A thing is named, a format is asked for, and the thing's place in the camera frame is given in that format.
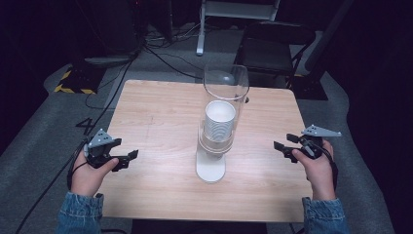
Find stack of white paper cups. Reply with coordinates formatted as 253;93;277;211
204;99;237;142

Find person's left hand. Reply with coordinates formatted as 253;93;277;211
70;150;120;198

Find grey pole stand black base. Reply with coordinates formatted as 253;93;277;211
289;0;357;101

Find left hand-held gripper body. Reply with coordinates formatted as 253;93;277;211
83;128;115;170

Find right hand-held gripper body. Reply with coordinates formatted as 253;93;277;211
299;124;343;161

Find left hand-held gripper black cable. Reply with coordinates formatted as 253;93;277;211
14;139;91;234

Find black yellow striped floor plate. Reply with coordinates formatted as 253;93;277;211
53;64;107;96

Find hand-held gripper black cable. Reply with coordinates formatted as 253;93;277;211
319;144;339;191
14;139;91;234

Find clear tube cup dispenser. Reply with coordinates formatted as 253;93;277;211
195;63;251;184

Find right hand-held gripper black cable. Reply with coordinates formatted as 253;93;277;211
319;144;339;191

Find black floor cable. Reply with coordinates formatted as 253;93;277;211
141;44;205;81
85;53;139;136

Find person's right hand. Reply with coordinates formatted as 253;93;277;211
291;138;337;202

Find black folding chair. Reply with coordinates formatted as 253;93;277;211
234;20;317;90

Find white desk frame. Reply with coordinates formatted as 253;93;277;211
196;0;282;58

